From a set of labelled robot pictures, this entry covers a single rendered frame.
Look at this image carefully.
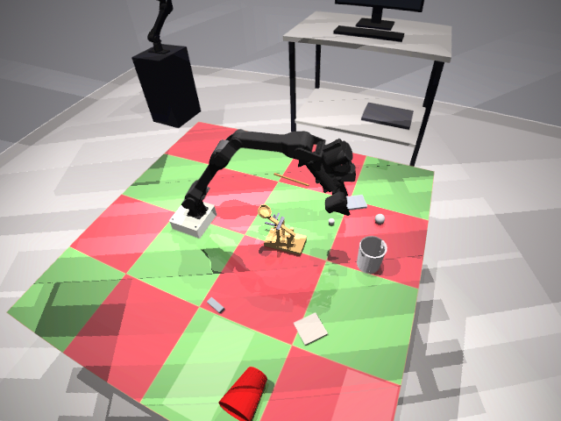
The white square tile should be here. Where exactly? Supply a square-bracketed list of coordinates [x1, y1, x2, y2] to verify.
[294, 313, 327, 346]

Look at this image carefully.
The white cylindrical cup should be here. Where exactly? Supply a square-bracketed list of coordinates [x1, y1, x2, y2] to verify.
[357, 236, 387, 274]

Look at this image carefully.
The red plastic cup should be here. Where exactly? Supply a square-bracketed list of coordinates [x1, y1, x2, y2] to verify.
[218, 367, 267, 421]

